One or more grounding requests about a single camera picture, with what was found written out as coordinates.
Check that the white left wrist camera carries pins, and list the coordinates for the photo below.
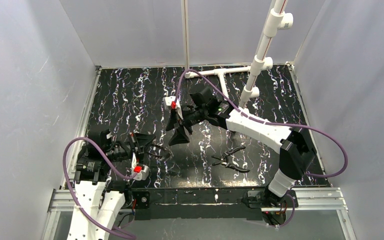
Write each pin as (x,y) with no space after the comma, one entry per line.
(140,171)

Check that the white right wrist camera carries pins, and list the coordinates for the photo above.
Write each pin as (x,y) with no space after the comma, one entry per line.
(171,103)

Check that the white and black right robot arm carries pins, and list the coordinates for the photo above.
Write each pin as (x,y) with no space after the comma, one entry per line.
(293,144)

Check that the aluminium rail frame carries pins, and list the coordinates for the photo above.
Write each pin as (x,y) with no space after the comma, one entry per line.
(182,182)

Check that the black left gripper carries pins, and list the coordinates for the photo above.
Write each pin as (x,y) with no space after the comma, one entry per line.
(134,145)

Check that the white PVC pipe frame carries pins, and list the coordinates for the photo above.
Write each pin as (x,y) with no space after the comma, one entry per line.
(222,32)

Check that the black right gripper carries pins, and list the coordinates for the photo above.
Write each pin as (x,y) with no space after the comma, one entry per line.
(183,120)

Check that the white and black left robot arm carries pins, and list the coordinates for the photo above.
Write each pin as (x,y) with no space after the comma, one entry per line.
(100,185)

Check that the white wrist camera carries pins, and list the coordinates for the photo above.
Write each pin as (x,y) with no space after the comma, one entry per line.
(171,103)
(140,171)

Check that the black handled pliers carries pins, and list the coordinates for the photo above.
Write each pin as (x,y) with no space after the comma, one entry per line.
(225,159)

